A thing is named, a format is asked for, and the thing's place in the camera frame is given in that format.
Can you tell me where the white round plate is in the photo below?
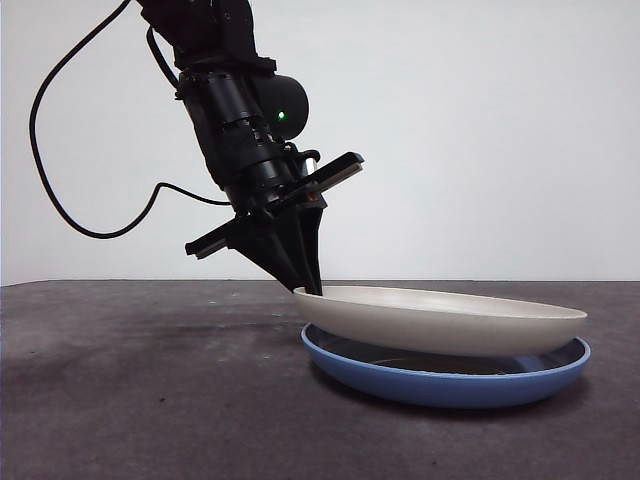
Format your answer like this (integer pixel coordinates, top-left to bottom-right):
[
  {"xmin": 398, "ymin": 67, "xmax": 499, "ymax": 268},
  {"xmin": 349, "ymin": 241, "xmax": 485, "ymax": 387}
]
[{"xmin": 292, "ymin": 284, "xmax": 589, "ymax": 359}]

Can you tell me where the blue round plate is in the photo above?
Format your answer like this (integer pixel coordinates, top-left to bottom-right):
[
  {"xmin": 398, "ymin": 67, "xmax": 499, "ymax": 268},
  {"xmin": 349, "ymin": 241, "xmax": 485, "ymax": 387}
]
[{"xmin": 299, "ymin": 322, "xmax": 593, "ymax": 411}]

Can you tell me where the black cable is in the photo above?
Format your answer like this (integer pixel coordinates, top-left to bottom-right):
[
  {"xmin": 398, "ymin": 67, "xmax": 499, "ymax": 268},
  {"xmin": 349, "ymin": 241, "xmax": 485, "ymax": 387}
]
[{"xmin": 28, "ymin": 0, "xmax": 234, "ymax": 240}]

